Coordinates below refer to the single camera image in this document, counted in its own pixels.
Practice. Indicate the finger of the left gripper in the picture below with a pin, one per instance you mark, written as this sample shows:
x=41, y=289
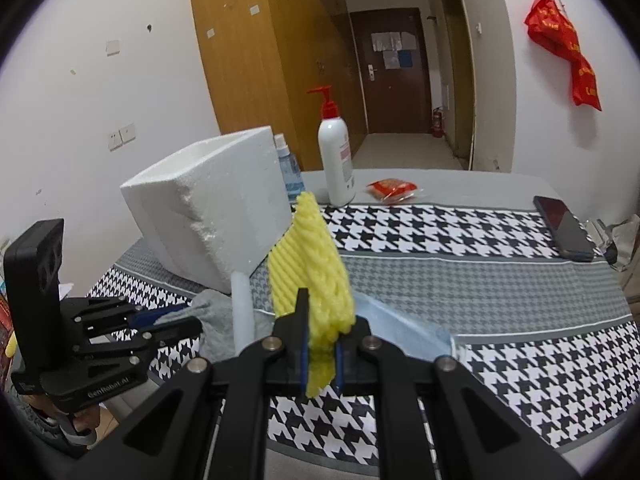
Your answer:
x=150, y=315
x=150, y=337

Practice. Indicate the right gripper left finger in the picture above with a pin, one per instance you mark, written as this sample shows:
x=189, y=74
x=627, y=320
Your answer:
x=210, y=420

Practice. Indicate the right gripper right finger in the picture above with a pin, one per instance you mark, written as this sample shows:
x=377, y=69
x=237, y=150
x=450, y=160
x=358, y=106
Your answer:
x=435, y=420

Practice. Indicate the yellow foam net sleeve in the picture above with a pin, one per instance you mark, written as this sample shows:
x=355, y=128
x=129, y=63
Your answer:
x=306, y=257

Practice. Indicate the operator hand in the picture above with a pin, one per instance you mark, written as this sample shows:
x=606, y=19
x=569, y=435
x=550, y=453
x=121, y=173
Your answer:
x=76, y=425

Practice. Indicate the grey sock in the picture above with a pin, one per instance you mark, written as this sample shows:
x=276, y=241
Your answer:
x=215, y=312

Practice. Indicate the white styrofoam box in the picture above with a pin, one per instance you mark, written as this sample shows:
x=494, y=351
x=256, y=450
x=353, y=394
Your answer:
x=213, y=208

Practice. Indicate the small blue spray bottle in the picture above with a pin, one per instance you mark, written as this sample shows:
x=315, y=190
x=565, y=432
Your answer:
x=292, y=176

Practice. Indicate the black smartphone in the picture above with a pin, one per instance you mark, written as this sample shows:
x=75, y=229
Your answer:
x=570, y=240

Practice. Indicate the white red pump bottle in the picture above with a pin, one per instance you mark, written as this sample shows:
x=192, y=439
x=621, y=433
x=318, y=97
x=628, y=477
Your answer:
x=336, y=156

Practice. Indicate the red snack packet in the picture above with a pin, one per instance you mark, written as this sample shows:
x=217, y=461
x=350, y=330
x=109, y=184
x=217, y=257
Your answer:
x=392, y=191

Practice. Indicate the red fire extinguisher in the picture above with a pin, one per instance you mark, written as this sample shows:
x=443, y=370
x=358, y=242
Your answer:
x=437, y=128

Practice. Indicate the wooden wardrobe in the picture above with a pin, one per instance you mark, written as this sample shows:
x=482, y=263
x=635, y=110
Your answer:
x=264, y=60

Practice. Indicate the dark brown entrance door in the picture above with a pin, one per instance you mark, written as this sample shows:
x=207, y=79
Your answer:
x=393, y=64

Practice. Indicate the wall socket pair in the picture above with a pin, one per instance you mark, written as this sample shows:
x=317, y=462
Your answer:
x=118, y=138

